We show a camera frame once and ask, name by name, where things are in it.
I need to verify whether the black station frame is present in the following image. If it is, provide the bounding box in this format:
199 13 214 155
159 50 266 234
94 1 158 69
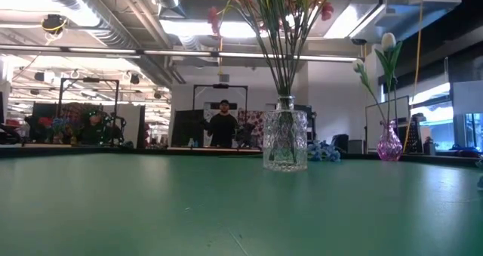
192 83 249 147
58 77 120 147

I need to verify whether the silver ventilation duct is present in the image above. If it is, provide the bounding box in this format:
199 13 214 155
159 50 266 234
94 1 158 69
29 0 178 87

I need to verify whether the white artificial tulip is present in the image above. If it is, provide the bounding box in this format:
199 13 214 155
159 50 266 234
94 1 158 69
352 57 389 125
374 32 404 125

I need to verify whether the person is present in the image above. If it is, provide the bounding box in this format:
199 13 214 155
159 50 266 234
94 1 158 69
77 110 114 146
205 99 239 148

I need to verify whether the white board panel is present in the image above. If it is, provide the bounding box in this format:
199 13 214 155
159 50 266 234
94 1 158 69
365 95 411 153

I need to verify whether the black office chair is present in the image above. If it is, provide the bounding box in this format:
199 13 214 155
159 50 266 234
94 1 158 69
331 134 350 153

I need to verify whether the long ceiling light strip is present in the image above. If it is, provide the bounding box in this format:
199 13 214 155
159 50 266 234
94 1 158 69
0 44 363 63

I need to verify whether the black perforated stand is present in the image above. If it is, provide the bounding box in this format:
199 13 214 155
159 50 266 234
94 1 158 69
405 113 423 154

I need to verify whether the pink artificial flower bunch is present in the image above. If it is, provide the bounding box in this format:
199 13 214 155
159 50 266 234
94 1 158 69
206 0 291 98
263 0 314 162
286 0 355 98

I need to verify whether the clear glass vase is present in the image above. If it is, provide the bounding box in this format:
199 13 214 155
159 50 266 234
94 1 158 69
263 95 309 173

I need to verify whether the black ceiling device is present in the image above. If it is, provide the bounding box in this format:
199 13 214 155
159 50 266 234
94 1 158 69
41 14 67 36

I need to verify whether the floral pattern panel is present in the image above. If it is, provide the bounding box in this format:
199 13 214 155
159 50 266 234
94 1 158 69
237 110 265 147

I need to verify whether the white partition panel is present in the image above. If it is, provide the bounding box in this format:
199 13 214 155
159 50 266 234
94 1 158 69
101 103 146 148

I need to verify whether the green table mat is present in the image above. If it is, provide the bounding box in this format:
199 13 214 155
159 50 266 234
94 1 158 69
0 153 483 256

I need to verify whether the blue artificial flower bunch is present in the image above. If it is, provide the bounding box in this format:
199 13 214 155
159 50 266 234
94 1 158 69
307 139 343 162

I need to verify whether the black partition panel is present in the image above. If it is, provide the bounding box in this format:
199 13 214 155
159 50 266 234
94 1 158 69
171 109 207 147

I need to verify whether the purple glass vase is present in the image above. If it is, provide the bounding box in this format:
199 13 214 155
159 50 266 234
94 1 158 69
376 119 404 162

